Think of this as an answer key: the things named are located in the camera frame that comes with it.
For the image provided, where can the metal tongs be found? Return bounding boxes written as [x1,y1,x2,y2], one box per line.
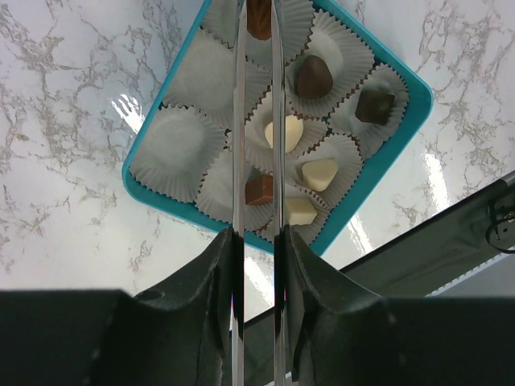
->
[232,1,286,385]

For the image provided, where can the brown oval chocolate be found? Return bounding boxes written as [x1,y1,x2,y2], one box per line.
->
[246,0,271,41]

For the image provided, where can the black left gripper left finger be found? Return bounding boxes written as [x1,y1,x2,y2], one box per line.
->
[1,228,237,385]

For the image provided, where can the teal chocolate box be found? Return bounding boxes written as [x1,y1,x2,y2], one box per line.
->
[122,1,433,254]

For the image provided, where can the white chocolate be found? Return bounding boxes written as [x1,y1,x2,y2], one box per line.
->
[264,115,303,154]
[301,158,338,192]
[285,197,318,225]

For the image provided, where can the round dark chocolate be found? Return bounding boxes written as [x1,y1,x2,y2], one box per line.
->
[295,55,333,100]

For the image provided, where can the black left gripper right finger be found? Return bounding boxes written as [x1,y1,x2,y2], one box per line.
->
[283,228,514,385]

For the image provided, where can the brown square chocolate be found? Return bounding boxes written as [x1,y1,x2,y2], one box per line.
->
[245,175,274,206]

